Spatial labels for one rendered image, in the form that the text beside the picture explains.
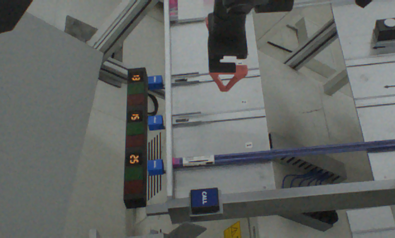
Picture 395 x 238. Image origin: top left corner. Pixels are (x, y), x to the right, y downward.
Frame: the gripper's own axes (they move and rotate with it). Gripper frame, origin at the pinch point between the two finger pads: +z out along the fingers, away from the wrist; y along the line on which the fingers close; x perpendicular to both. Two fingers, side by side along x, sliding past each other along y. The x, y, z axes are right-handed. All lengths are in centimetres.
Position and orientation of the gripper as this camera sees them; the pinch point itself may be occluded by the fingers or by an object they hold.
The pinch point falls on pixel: (223, 68)
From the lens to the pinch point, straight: 120.6
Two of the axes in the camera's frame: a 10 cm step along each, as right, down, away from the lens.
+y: -0.3, -7.9, 6.2
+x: -10.0, -0.1, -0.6
